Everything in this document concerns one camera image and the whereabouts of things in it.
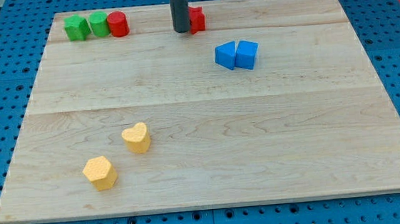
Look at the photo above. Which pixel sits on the blue triangular block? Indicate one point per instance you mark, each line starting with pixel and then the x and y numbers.
pixel 225 55

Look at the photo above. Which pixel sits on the blue cube block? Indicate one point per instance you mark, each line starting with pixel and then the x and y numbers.
pixel 245 55

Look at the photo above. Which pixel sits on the light wooden board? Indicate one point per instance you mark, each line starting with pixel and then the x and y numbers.
pixel 311 121

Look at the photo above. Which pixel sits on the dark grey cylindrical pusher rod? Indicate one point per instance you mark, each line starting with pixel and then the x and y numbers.
pixel 180 15

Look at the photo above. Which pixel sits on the yellow heart block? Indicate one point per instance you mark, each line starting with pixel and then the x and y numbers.
pixel 137 138

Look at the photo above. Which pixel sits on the red cylinder block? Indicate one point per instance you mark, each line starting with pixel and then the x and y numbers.
pixel 118 24

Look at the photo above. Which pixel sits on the green cylinder block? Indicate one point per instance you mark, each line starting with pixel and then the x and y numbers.
pixel 98 23

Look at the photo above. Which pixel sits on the yellow hexagon block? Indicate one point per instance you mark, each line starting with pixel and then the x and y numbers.
pixel 101 173

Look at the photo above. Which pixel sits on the green star block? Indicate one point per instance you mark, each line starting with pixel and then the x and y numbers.
pixel 76 28

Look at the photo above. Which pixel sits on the red star block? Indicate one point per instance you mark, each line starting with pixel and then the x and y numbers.
pixel 197 19

